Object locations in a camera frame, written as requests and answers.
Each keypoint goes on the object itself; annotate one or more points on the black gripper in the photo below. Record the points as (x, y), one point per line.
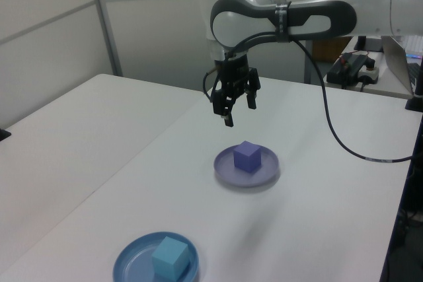
(233, 75)

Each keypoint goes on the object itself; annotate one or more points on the purple cube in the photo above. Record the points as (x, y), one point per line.
(246, 158)

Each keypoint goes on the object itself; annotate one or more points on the teal cube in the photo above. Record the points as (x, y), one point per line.
(170, 259)

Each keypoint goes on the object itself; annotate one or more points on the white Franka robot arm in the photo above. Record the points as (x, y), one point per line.
(347, 14)

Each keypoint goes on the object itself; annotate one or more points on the purple plate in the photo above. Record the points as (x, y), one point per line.
(228, 169)

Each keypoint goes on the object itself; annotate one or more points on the black power box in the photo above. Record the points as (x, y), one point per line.
(347, 70)

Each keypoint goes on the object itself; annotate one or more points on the grey emergency stop box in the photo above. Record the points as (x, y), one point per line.
(370, 75)

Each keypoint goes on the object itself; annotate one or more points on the white background desk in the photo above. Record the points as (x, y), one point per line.
(386, 90)

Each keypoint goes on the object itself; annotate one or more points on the grey laptop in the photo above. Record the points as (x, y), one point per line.
(395, 60)

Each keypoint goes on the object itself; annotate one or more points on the blue plate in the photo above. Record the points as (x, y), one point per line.
(132, 262)

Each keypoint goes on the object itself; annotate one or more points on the grey partition post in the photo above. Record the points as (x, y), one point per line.
(105, 21)
(310, 57)

